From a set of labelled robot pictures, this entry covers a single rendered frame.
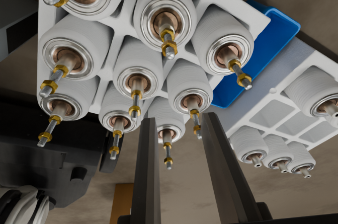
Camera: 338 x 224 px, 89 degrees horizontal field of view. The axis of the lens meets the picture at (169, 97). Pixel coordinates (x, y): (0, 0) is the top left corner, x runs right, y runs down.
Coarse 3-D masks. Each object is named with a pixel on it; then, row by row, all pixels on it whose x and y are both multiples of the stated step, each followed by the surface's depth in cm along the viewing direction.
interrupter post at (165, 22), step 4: (160, 20) 25; (164, 20) 24; (168, 20) 24; (160, 24) 23; (164, 24) 23; (168, 24) 23; (172, 24) 23; (160, 28) 23; (164, 28) 23; (172, 28) 23; (160, 36) 24
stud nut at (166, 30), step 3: (162, 30) 22; (165, 30) 22; (168, 30) 22; (171, 30) 22; (162, 33) 22; (165, 33) 22; (168, 33) 22; (171, 33) 22; (162, 36) 22; (174, 36) 22; (162, 39) 22; (174, 39) 22
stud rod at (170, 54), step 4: (164, 36) 22; (168, 36) 21; (164, 40) 21; (172, 40) 21; (168, 48) 19; (172, 48) 19; (168, 52) 18; (172, 52) 18; (168, 56) 18; (172, 56) 18
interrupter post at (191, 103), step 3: (189, 99) 35; (192, 99) 35; (195, 99) 36; (186, 102) 36; (189, 102) 35; (192, 102) 34; (195, 102) 35; (189, 105) 34; (192, 105) 34; (195, 105) 34; (189, 108) 34; (192, 108) 33; (195, 108) 33; (198, 108) 34; (189, 111) 34
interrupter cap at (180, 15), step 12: (156, 0) 23; (168, 0) 23; (144, 12) 24; (156, 12) 24; (168, 12) 24; (180, 12) 24; (144, 24) 25; (156, 24) 25; (180, 24) 25; (144, 36) 26; (156, 36) 26; (180, 36) 26
